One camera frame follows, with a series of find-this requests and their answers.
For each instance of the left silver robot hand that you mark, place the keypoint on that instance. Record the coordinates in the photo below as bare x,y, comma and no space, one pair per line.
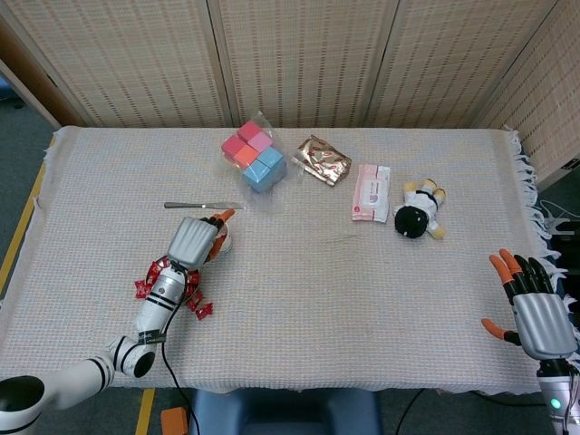
190,242

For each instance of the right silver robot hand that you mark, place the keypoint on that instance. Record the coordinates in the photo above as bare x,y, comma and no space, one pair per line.
544,326

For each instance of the small steel plate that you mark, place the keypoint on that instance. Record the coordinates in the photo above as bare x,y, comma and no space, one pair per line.
159,259

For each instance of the red candy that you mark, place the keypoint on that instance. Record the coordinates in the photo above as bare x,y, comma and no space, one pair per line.
195,300
194,278
139,294
155,272
206,311
145,285

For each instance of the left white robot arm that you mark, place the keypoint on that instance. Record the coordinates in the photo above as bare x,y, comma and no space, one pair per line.
158,308

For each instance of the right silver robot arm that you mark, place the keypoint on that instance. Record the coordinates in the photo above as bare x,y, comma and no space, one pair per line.
555,394

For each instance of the white paper cup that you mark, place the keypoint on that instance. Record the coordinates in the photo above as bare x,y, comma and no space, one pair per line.
228,242

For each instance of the steel butter knife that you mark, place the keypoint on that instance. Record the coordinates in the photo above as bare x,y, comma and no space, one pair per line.
181,205

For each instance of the bagged coloured foam cubes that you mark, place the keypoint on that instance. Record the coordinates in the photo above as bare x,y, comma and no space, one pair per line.
263,167

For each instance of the white woven tablecloth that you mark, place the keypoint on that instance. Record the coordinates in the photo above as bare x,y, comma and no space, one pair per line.
317,294

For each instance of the gold foil snack packet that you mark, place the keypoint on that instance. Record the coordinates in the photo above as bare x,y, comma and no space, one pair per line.
321,161

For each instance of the black-haired plush doll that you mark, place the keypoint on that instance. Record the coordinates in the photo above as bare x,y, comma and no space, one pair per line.
410,222

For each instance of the orange block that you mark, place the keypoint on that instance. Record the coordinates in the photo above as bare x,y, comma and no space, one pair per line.
174,420

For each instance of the woven folding screen panel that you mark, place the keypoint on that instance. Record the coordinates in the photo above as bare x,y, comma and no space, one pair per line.
308,68
136,68
553,113
453,68

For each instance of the pink wet wipes pack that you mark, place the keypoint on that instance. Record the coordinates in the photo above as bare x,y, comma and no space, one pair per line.
371,195

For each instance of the brown wooden panel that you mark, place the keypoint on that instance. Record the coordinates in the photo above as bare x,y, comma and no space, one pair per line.
27,72

